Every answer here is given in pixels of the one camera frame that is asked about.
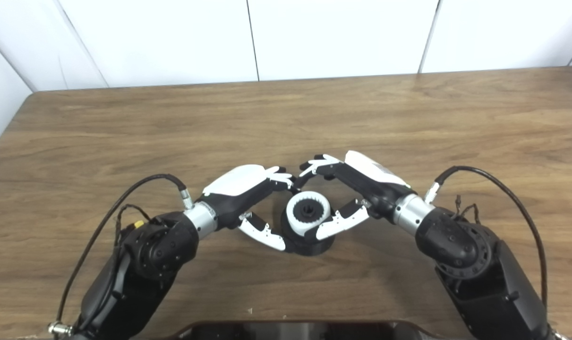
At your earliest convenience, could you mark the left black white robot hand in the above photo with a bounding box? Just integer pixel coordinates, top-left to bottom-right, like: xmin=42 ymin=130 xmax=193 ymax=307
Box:
xmin=202 ymin=164 xmax=296 ymax=252

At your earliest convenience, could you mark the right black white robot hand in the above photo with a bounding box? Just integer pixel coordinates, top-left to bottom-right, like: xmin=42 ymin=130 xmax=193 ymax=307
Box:
xmin=299 ymin=151 xmax=418 ymax=241

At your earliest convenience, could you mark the white toothed ring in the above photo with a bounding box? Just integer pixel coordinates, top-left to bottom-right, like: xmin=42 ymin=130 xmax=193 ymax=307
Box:
xmin=286 ymin=191 xmax=331 ymax=238

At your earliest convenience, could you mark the round black stepped part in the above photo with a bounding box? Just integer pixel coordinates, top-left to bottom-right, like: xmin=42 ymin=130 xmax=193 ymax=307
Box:
xmin=280 ymin=208 xmax=336 ymax=256

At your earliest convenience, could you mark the thin right arm wire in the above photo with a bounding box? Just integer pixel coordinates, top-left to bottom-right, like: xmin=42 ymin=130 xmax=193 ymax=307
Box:
xmin=451 ymin=195 xmax=480 ymax=225

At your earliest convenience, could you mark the thin arm wire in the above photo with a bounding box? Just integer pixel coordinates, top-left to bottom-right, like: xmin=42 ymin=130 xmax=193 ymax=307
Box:
xmin=115 ymin=204 xmax=152 ymax=246
xmin=451 ymin=195 xmax=480 ymax=225

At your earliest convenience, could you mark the thin left arm wire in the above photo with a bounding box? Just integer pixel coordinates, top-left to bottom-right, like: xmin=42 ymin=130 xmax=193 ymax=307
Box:
xmin=115 ymin=204 xmax=152 ymax=246

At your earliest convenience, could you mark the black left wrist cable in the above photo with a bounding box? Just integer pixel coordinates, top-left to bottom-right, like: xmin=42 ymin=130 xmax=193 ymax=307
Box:
xmin=48 ymin=174 xmax=194 ymax=337

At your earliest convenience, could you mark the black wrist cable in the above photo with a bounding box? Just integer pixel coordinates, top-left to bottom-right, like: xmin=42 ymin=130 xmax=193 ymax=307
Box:
xmin=424 ymin=166 xmax=548 ymax=312
xmin=48 ymin=174 xmax=194 ymax=337

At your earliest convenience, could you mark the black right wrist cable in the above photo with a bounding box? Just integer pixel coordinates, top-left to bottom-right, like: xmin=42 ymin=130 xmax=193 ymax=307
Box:
xmin=424 ymin=166 xmax=548 ymax=312

